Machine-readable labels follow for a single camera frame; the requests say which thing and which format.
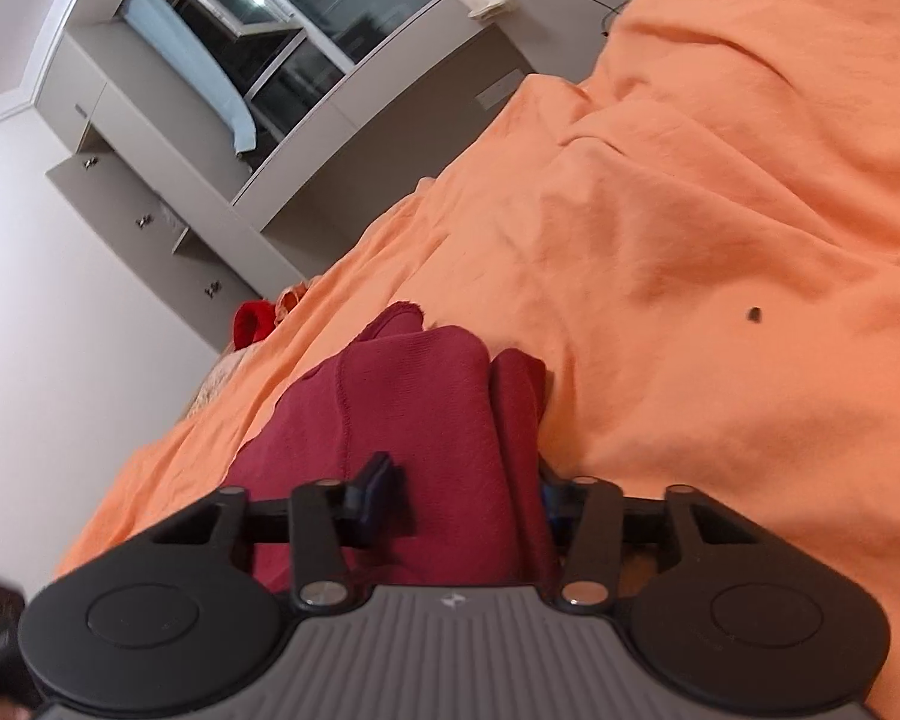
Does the beige patterned cloth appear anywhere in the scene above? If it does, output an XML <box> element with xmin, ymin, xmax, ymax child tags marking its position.
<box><xmin>184</xmin><ymin>349</ymin><xmax>252</xmax><ymax>421</ymax></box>

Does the grey built-in wardrobe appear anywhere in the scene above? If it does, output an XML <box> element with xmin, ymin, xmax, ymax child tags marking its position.
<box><xmin>34</xmin><ymin>0</ymin><xmax>631</xmax><ymax>353</ymax></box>

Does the red fuzzy cloth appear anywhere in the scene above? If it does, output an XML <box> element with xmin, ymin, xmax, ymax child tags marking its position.
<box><xmin>231</xmin><ymin>300</ymin><xmax>280</xmax><ymax>350</ymax></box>

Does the orange blanket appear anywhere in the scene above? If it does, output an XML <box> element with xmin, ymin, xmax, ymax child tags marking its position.
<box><xmin>52</xmin><ymin>0</ymin><xmax>900</xmax><ymax>720</ymax></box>

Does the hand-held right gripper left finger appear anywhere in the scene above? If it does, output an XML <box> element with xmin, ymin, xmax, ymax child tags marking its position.
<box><xmin>150</xmin><ymin>452</ymin><xmax>415</xmax><ymax>612</ymax></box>

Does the black cable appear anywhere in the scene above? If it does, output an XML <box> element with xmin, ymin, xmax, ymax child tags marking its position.
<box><xmin>495</xmin><ymin>0</ymin><xmax>627</xmax><ymax>37</ymax></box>

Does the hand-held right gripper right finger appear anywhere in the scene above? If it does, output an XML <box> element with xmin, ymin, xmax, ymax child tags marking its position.
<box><xmin>538</xmin><ymin>457</ymin><xmax>762</xmax><ymax>611</ymax></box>

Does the dark red long-sleeve shirt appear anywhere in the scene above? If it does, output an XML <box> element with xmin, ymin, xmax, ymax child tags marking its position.
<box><xmin>223</xmin><ymin>300</ymin><xmax>563</xmax><ymax>593</ymax></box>

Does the light blue curtain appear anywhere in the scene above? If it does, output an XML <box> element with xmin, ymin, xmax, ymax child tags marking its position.
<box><xmin>120</xmin><ymin>0</ymin><xmax>257</xmax><ymax>158</ymax></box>

